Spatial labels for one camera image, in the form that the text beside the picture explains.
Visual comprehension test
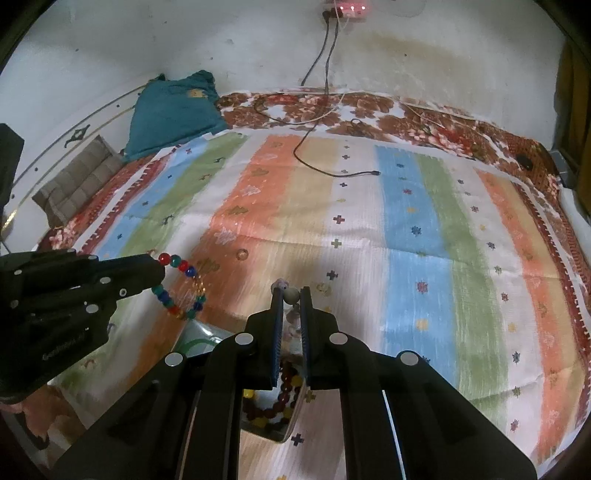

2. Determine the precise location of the short black cable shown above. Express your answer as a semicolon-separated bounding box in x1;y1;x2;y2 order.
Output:
300;17;332;87

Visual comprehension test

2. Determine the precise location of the red green blue bead bracelet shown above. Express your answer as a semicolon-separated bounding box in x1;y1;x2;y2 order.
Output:
151;252;208;320

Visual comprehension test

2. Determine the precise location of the grey folded blanket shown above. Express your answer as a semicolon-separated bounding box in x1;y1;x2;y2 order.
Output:
31;135;123;227

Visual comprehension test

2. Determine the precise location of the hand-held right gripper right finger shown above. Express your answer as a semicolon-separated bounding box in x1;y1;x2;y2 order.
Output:
300;286;539;480

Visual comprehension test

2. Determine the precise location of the mustard hanging garment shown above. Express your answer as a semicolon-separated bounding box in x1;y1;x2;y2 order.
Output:
551;41;591;154

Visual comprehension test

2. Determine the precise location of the dark green bangle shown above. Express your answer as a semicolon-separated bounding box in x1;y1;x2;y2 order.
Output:
185;336;223;356

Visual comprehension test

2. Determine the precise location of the dark red bead bracelet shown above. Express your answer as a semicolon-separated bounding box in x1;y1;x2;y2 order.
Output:
242;360;304;424

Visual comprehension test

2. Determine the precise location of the white cable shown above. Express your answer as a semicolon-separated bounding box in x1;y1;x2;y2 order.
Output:
256;90;476;160

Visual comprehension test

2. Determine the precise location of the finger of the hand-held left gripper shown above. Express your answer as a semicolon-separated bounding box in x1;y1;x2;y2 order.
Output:
0;249;166;283
0;276;165;324

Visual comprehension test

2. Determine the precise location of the pale pink bead bracelet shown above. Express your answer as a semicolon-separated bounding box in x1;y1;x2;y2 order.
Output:
271;278;305;356

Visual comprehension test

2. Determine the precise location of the long black charging cable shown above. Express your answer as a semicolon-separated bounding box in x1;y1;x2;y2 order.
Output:
294;17;382;177

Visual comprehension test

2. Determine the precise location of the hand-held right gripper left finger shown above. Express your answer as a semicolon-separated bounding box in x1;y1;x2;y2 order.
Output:
55;288;284;480

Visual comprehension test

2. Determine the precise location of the white power strip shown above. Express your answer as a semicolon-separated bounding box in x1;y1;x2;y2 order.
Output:
321;0;373;20

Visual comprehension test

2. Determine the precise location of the striped printed cloth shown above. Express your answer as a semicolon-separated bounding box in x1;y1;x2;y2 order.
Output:
48;130;591;480

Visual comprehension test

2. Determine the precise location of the amber and dark bead bracelet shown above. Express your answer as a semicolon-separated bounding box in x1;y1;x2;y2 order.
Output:
242;388;319;428

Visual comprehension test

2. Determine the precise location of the silver metal tin box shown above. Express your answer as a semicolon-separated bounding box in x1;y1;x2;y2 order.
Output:
178;318;308;444

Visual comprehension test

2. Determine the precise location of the teal pillow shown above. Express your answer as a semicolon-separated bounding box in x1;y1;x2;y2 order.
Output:
124;70;230;162

